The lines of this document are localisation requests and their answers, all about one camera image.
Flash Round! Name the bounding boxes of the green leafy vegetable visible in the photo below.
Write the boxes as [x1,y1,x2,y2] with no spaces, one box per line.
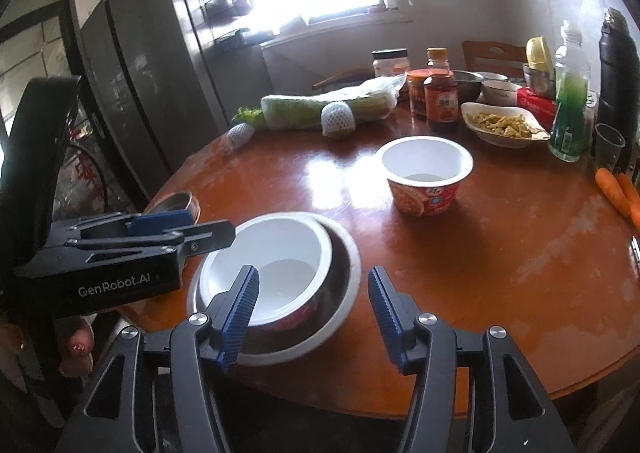
[231,106,266,126]

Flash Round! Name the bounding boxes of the grey refrigerator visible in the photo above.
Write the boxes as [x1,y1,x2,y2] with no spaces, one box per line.
[67,0,273,201]

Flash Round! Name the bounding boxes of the white dish of food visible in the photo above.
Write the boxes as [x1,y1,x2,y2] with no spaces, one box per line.
[460,102,551,148]

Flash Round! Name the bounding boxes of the steel cup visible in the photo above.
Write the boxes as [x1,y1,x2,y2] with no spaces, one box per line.
[522,63,557,100]

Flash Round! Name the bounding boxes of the fruit in white foam net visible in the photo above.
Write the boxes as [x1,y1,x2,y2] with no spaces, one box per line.
[227,123,257,150]
[320,101,358,140]

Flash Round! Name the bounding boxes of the red sauce jar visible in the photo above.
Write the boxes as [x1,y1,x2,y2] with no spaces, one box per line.
[406,69,436,120]

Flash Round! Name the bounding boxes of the white ceramic bowl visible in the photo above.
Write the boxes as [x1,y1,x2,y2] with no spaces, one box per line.
[481,79,521,106]

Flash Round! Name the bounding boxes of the red paper noodle bowl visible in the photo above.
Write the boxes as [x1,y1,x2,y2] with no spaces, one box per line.
[199,214,333,331]
[375,135,475,218]

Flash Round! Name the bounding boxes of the person's left hand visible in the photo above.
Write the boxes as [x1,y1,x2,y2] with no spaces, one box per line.
[57,315,97,379]

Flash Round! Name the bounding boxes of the wrapped napa cabbage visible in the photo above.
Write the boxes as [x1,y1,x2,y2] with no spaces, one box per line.
[261,75,407,130]

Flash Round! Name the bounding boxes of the deep steel bowl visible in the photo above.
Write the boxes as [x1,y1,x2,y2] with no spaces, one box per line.
[186,213,362,368]

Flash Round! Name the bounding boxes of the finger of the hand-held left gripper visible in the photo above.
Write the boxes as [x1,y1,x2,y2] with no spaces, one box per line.
[47,210,194,240]
[65,219,237,266]

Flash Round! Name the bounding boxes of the wooden chair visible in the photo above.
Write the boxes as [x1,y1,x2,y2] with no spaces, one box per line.
[312,67,376,92]
[461,40,528,78]

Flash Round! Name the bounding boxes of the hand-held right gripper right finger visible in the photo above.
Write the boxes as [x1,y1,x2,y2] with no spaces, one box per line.
[367,267,576,453]

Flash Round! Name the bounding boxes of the red tissue pack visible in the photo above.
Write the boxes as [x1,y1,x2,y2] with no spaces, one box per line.
[516,87,558,131]

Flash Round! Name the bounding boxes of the green dish soap bottle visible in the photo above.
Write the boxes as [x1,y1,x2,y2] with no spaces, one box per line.
[547,20,593,162]

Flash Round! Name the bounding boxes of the black thermos flask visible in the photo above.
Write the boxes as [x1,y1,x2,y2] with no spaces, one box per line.
[595,8,633,168]

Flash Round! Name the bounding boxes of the brown sauce bottle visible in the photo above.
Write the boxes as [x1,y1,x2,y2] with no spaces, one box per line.
[424,48,461,128]

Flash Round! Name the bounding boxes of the small steel bowl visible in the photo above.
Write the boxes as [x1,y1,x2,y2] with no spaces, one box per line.
[450,70,485,102]

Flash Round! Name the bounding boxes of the yellow plastic object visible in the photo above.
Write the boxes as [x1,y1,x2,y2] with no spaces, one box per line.
[526,36,555,74]

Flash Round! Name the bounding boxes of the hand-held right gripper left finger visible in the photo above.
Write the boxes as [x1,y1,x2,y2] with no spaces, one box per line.
[55,264,261,453]

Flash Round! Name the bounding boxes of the clear jar with black lid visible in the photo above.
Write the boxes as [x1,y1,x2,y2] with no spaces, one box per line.
[371,49,411,84]

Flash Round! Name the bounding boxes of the shallow steel plate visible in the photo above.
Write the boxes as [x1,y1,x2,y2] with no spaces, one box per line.
[147,191,194,216]

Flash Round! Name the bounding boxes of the orange plastic plate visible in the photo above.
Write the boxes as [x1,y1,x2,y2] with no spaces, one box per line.
[141,190,202,226]

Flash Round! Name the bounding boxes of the glass door with red decal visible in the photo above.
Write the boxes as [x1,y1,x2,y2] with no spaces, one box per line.
[0,0,108,214]

